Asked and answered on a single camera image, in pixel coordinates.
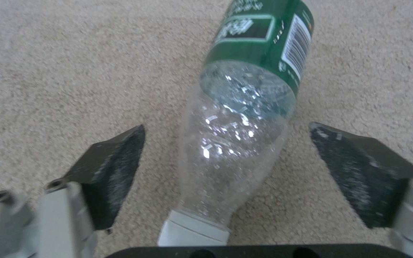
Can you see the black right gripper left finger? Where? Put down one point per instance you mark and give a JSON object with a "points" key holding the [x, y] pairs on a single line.
{"points": [[99, 177]]}

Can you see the clear green-labelled plastic bottle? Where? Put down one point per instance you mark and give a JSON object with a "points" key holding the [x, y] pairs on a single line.
{"points": [[242, 107]]}

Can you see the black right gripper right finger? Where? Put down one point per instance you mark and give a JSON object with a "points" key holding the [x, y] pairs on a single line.
{"points": [[364, 177]]}

